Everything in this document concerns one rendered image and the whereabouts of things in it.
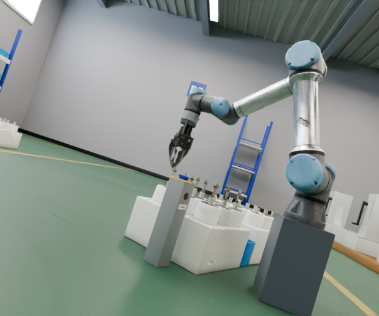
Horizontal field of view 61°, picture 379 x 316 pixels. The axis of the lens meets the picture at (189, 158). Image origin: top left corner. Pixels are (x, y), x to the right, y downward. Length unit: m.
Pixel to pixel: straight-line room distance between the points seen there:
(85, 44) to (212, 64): 3.28
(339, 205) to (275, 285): 4.58
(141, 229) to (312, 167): 0.73
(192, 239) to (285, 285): 0.36
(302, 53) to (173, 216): 0.73
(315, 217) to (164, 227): 0.53
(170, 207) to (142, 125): 6.85
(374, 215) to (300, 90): 3.32
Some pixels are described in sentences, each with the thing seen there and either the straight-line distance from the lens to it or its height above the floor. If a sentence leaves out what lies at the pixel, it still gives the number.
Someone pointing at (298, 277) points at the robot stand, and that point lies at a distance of 1.22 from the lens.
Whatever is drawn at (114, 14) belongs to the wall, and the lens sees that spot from 9.09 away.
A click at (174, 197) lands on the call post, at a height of 0.25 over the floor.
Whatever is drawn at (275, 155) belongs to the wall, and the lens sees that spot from 7.72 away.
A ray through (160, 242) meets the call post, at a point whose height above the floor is 0.08.
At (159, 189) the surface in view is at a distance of 1.39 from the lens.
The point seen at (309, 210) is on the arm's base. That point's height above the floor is 0.35.
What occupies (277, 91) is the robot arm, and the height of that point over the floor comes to 0.78.
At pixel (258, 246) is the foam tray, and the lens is 1.74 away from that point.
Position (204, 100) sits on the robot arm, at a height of 0.66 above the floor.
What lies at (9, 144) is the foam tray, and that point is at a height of 0.04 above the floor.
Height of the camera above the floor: 0.34
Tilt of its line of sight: 3 degrees up
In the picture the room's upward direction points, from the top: 18 degrees clockwise
